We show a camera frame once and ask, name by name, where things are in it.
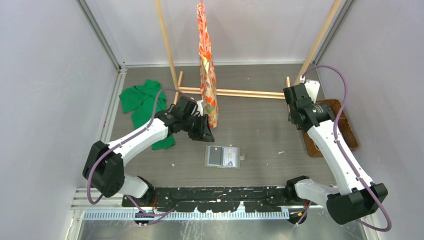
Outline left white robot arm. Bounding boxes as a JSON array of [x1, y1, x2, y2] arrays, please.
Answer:
[[82, 96, 215, 207]]

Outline brown wicker basket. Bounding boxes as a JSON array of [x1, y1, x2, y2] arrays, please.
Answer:
[[299, 98, 360, 159]]

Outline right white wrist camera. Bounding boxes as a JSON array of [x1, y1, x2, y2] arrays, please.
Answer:
[[300, 76, 321, 103]]

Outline white credit card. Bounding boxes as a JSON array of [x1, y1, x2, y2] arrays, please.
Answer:
[[222, 147, 239, 168]]

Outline green cloth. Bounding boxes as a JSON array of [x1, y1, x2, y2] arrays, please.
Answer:
[[119, 79, 176, 151]]

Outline wooden hanging rack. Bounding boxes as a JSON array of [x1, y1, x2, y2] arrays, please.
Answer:
[[154, 0, 343, 100]]

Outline grey card holder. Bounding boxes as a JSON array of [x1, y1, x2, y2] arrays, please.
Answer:
[[204, 145, 246, 169]]

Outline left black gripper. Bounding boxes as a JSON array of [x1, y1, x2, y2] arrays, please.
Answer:
[[181, 113, 214, 143]]

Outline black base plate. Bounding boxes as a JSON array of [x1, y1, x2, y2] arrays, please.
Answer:
[[134, 186, 306, 213]]

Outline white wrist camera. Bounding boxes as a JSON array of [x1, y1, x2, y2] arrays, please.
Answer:
[[196, 100, 208, 116], [300, 76, 321, 103]]

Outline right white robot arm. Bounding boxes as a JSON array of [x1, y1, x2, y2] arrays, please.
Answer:
[[283, 83, 388, 225]]

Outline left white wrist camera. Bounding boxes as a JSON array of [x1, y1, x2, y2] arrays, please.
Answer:
[[196, 100, 208, 116]]

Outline orange patterned hanging cloth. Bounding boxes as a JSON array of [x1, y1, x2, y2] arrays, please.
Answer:
[[196, 0, 219, 128]]

